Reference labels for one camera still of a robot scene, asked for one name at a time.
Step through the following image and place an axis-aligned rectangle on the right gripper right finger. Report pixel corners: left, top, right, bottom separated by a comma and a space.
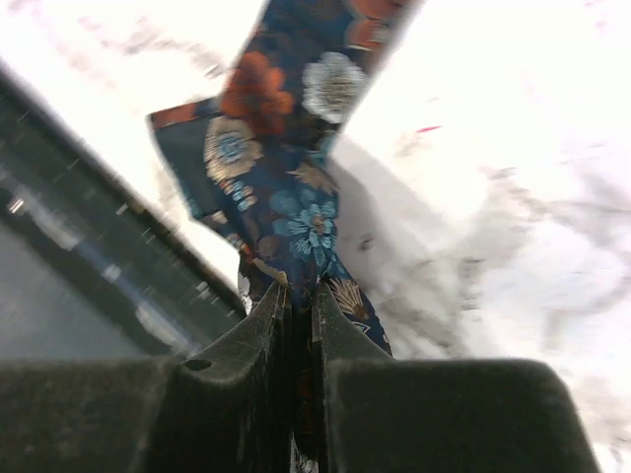
312, 285, 597, 473

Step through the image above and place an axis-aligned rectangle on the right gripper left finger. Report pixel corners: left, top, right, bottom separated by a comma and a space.
145, 284, 291, 472

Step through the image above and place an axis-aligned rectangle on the navy floral tie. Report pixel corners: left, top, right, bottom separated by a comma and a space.
146, 0, 428, 359

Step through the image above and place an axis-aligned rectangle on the black metal base rail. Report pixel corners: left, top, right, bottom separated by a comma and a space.
1, 77, 244, 359

